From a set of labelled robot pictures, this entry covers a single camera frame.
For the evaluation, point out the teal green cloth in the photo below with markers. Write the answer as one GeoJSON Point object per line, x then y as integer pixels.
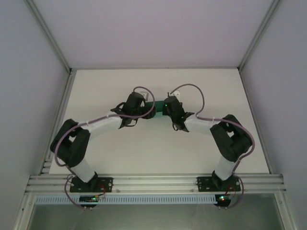
{"type": "Point", "coordinates": [160, 104]}

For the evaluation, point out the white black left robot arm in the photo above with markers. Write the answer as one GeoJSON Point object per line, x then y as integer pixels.
{"type": "Point", "coordinates": [103, 127]}

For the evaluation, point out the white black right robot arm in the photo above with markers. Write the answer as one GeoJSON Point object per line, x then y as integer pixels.
{"type": "Point", "coordinates": [199, 124]}

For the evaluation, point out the grey metal panel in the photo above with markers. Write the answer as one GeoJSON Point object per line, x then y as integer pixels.
{"type": "Point", "coordinates": [153, 218]}

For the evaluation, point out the aluminium mounting rail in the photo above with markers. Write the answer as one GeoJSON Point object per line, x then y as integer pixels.
{"type": "Point", "coordinates": [153, 182]}

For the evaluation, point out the aluminium table side rail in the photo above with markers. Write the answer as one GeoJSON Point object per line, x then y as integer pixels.
{"type": "Point", "coordinates": [61, 105]}
{"type": "Point", "coordinates": [254, 107]}

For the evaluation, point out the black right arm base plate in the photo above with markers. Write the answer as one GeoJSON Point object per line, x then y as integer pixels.
{"type": "Point", "coordinates": [204, 183]}

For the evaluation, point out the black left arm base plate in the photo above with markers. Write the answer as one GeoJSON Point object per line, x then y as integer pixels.
{"type": "Point", "coordinates": [105, 183]}

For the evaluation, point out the aluminium frame post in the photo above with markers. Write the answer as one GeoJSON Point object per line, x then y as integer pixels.
{"type": "Point", "coordinates": [259, 36]}
{"type": "Point", "coordinates": [48, 36]}

